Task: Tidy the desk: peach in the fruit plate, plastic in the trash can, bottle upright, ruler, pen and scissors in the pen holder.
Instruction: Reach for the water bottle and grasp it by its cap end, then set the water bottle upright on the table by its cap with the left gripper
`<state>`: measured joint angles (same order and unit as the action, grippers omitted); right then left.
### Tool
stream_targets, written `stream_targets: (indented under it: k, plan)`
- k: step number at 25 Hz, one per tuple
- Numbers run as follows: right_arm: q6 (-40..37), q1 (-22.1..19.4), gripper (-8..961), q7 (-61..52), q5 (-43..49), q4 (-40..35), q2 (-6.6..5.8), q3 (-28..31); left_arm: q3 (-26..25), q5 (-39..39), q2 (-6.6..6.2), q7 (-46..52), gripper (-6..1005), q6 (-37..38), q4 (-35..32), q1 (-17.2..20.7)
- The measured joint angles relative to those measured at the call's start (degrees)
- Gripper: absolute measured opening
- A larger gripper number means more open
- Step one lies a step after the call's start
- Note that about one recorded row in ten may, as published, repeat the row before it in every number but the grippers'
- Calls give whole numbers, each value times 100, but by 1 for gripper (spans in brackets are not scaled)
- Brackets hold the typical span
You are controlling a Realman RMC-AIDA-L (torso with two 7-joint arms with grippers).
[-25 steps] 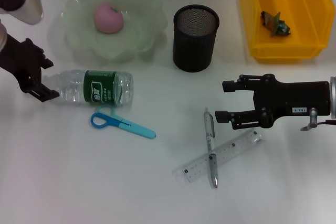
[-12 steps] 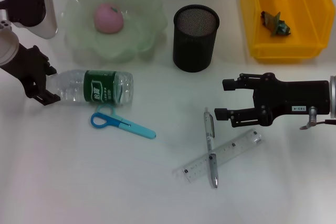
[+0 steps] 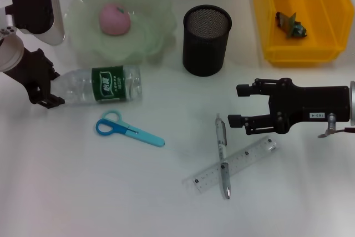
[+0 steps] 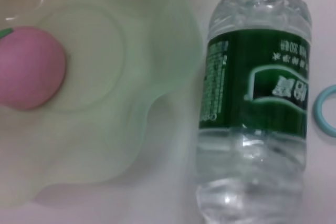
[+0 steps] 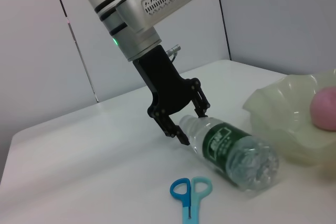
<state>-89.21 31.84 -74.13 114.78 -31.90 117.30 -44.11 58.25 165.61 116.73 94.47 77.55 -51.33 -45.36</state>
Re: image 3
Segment green glass fruit plate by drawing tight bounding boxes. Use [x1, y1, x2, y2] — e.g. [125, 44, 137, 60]
[65, 0, 178, 67]

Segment black mesh pen holder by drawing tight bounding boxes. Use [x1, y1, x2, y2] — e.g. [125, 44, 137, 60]
[182, 5, 232, 77]

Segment pink toy peach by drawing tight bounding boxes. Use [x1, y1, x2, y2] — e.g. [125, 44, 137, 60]
[99, 2, 131, 37]

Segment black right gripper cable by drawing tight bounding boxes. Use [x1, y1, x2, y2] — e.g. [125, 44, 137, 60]
[317, 113, 355, 139]

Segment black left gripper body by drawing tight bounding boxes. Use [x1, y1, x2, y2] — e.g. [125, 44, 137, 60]
[4, 48, 55, 105]

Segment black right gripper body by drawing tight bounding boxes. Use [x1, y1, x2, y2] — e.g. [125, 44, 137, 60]
[267, 77, 351, 135]

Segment green plastic wrapper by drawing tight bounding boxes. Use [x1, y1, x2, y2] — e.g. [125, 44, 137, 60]
[275, 11, 308, 39]

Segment clear water bottle green label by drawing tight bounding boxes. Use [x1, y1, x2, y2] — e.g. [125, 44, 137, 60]
[52, 64, 144, 108]

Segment yellow plastic bin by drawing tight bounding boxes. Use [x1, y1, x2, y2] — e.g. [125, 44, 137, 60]
[252, 0, 355, 68]

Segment blue scissors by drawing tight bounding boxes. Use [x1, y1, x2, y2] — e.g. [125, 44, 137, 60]
[95, 110, 166, 148]

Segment clear plastic ruler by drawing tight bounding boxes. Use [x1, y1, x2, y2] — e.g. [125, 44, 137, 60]
[182, 136, 277, 195]

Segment grey ballpoint pen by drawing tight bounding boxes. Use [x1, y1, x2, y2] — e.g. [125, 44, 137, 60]
[215, 113, 231, 200]

